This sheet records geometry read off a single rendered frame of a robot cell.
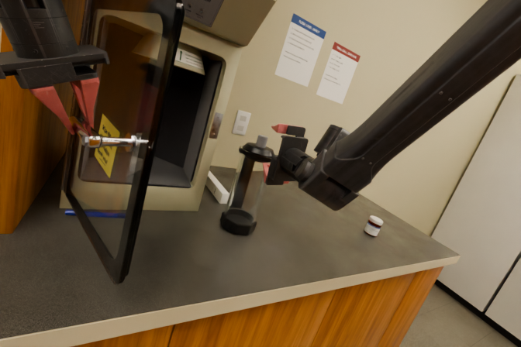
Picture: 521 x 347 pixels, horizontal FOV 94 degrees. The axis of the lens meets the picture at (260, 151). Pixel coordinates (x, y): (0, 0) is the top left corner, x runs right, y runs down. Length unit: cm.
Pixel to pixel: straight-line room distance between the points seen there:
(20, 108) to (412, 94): 56
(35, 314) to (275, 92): 106
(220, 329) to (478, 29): 64
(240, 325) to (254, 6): 69
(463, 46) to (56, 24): 40
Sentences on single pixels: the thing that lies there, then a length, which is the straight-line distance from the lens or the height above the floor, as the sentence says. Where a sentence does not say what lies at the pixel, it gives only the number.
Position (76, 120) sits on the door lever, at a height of 121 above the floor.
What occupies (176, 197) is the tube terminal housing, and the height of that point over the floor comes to 98.
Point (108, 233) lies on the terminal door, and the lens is 45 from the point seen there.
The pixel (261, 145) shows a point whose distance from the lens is 64.
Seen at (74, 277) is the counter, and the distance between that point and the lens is 54.
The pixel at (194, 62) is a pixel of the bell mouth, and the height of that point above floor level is 134.
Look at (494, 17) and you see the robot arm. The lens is 31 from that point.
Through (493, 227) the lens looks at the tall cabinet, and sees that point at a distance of 313.
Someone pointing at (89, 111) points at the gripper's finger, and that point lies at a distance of 38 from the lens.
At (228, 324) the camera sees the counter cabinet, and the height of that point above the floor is 83.
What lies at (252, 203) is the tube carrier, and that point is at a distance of 65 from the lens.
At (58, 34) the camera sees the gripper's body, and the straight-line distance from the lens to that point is 35.
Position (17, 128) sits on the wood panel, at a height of 114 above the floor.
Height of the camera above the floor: 131
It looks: 13 degrees down
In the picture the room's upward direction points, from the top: 18 degrees clockwise
